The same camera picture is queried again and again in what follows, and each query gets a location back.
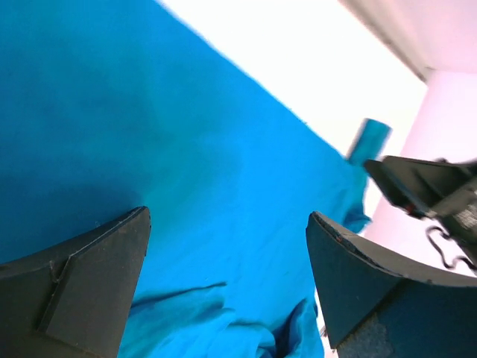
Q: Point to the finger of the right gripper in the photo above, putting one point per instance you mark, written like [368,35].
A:
[393,177]

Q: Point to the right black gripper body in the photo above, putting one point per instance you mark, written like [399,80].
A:
[446,192]

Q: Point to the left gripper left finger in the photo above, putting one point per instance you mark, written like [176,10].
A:
[73,299]

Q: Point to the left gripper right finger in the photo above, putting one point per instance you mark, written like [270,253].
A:
[378,303]

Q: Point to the blue t shirt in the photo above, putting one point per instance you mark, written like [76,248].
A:
[110,105]

